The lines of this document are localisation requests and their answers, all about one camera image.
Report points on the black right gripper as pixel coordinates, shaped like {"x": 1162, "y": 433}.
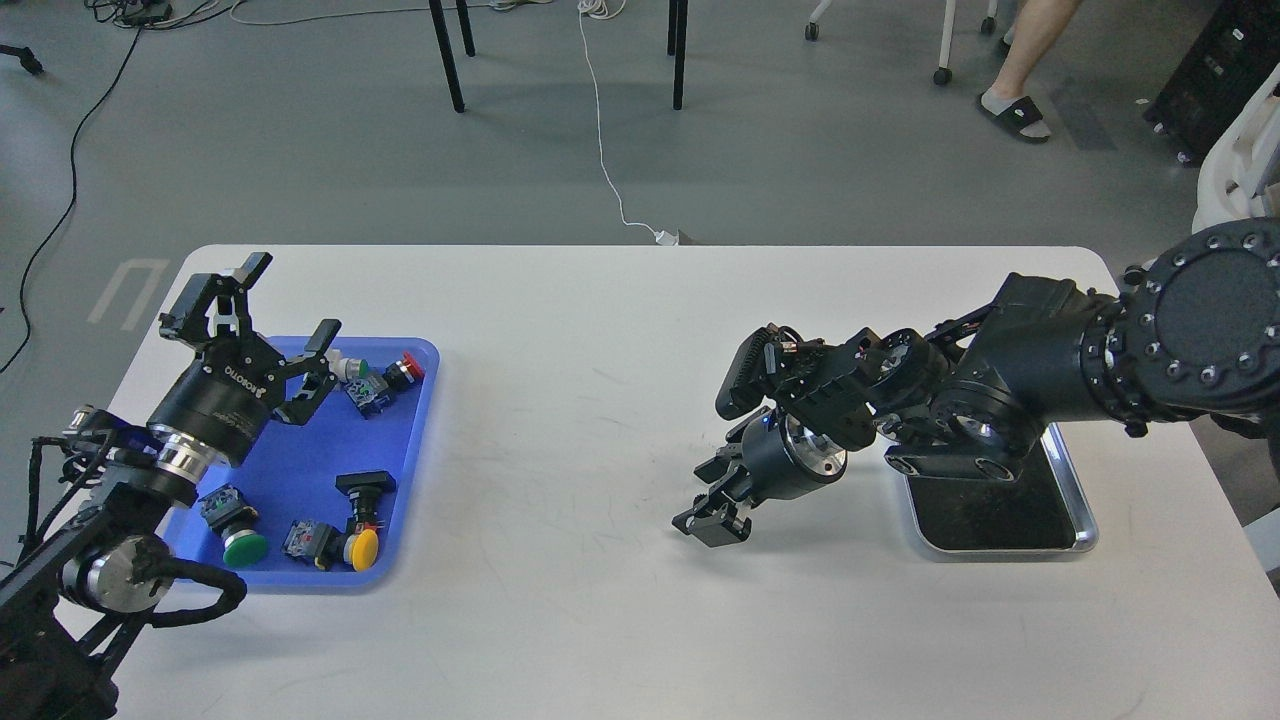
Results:
{"x": 769, "y": 456}

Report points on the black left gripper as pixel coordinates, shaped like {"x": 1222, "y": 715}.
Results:
{"x": 238, "y": 382}

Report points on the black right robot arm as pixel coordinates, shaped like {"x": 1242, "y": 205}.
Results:
{"x": 1195, "y": 334}

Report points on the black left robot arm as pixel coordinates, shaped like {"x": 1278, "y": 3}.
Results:
{"x": 78, "y": 597}

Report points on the blue plastic tray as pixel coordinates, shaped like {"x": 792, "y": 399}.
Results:
{"x": 290, "y": 472}

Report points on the silver metal tray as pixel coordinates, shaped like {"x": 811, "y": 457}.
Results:
{"x": 1044, "y": 515}

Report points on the light green push button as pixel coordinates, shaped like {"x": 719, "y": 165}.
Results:
{"x": 346, "y": 368}

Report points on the white rolling chair base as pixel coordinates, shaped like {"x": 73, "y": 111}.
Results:
{"x": 939, "y": 37}

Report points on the person's legs with sandals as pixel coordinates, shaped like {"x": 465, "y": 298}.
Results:
{"x": 1036, "y": 28}

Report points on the white office chair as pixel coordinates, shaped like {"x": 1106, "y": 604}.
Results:
{"x": 1238, "y": 177}

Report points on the black equipment case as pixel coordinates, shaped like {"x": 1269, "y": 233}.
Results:
{"x": 1230, "y": 59}

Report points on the red push button switch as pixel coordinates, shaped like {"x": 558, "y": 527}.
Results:
{"x": 404, "y": 373}

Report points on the green push button switch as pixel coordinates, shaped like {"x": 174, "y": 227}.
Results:
{"x": 229, "y": 515}

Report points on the yellow push button switch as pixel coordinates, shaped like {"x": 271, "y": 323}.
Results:
{"x": 359, "y": 550}

